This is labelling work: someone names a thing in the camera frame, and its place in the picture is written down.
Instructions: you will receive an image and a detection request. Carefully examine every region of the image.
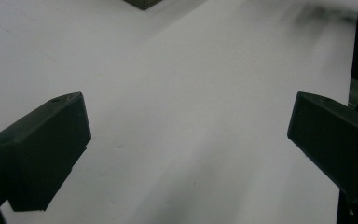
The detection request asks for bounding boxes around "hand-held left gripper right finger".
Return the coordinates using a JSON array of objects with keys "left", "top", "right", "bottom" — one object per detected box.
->
[{"left": 287, "top": 91, "right": 358, "bottom": 204}]

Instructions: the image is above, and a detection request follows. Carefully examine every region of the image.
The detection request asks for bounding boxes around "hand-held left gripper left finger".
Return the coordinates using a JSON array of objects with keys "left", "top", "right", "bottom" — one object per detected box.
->
[{"left": 0, "top": 91, "right": 92, "bottom": 213}]

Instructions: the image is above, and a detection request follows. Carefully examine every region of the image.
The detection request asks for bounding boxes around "transparent grey compartment box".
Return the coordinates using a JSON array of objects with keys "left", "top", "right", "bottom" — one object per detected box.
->
[{"left": 123, "top": 0, "right": 163, "bottom": 11}]

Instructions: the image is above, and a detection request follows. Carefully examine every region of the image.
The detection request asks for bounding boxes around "white board table cover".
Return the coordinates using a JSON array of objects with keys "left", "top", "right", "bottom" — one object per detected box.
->
[{"left": 0, "top": 0, "right": 358, "bottom": 224}]

